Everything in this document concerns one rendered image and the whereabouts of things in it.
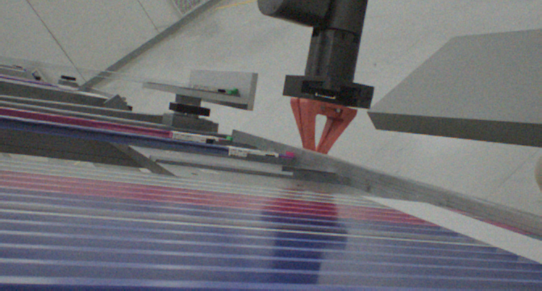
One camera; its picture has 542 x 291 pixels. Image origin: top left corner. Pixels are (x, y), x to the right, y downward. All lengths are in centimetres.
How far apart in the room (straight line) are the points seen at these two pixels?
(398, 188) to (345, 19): 23
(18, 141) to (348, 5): 43
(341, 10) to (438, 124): 30
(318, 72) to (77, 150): 33
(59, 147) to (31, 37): 743
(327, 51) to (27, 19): 765
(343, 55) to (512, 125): 26
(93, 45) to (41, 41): 64
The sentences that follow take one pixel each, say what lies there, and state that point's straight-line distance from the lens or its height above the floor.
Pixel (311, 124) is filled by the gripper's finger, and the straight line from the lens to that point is 67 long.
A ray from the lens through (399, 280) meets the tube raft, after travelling 21.
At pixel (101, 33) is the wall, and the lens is 832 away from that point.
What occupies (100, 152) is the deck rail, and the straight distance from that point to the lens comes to 81.
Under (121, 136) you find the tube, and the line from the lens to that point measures 61.
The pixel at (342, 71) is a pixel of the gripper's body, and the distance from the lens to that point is 67.
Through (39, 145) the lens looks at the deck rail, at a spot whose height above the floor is 87.
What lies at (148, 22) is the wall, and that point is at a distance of 846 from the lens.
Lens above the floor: 99
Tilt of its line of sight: 20 degrees down
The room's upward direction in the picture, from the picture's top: 32 degrees counter-clockwise
